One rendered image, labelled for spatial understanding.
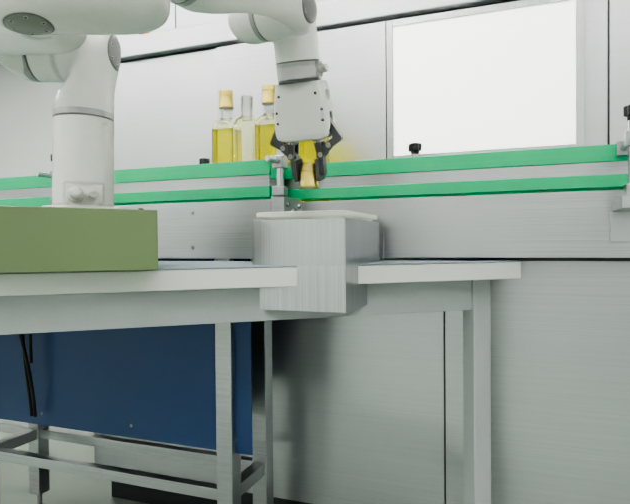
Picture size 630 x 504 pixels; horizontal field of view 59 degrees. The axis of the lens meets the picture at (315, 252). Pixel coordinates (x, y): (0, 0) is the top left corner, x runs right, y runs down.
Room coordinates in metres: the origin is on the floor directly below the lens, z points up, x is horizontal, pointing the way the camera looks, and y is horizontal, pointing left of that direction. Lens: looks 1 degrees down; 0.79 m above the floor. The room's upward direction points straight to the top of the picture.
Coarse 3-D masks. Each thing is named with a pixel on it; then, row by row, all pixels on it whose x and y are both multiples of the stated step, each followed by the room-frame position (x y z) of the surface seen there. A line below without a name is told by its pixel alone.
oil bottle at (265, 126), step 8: (256, 120) 1.31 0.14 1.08; (264, 120) 1.30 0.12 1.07; (272, 120) 1.29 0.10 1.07; (256, 128) 1.30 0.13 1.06; (264, 128) 1.30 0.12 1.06; (272, 128) 1.29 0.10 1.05; (256, 136) 1.30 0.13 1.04; (264, 136) 1.30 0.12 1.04; (256, 144) 1.30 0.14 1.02; (264, 144) 1.30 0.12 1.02; (256, 152) 1.30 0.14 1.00; (264, 152) 1.30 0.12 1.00; (272, 152) 1.29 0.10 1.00
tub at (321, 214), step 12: (264, 216) 0.95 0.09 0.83; (276, 216) 0.94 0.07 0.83; (288, 216) 0.94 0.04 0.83; (300, 216) 0.93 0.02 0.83; (312, 216) 0.93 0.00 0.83; (324, 216) 0.92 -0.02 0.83; (336, 216) 0.92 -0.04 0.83; (348, 216) 0.94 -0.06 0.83; (360, 216) 0.98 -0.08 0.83; (372, 216) 1.05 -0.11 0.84
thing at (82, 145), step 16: (64, 128) 0.88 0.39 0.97; (80, 128) 0.88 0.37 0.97; (96, 128) 0.89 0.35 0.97; (112, 128) 0.92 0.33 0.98; (64, 144) 0.88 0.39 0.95; (80, 144) 0.88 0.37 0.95; (96, 144) 0.89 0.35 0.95; (112, 144) 0.92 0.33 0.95; (64, 160) 0.88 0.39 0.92; (80, 160) 0.88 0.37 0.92; (96, 160) 0.89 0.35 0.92; (112, 160) 0.92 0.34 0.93; (64, 176) 0.88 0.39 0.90; (80, 176) 0.88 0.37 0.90; (96, 176) 0.89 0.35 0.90; (112, 176) 0.92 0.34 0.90; (64, 192) 0.88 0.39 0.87; (80, 192) 0.83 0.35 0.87; (96, 192) 0.85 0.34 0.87; (112, 192) 0.92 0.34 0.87; (112, 208) 0.90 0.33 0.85
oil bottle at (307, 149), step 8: (304, 144) 1.26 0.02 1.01; (312, 144) 1.25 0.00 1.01; (304, 152) 1.26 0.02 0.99; (312, 152) 1.25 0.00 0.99; (304, 160) 1.26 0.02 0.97; (312, 160) 1.25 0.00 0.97; (328, 160) 1.28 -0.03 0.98; (304, 200) 1.26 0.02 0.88; (312, 200) 1.25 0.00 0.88; (320, 200) 1.25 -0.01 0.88; (328, 200) 1.28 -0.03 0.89
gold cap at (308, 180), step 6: (300, 168) 0.99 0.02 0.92; (306, 168) 0.98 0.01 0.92; (312, 168) 0.98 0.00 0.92; (300, 174) 0.99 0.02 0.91; (306, 174) 0.98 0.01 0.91; (312, 174) 0.98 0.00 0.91; (300, 180) 0.99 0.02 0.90; (306, 180) 0.98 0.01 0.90; (312, 180) 0.98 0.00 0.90; (300, 186) 0.99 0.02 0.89; (306, 186) 0.98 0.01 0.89; (312, 186) 0.98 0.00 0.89; (318, 186) 0.99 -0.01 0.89
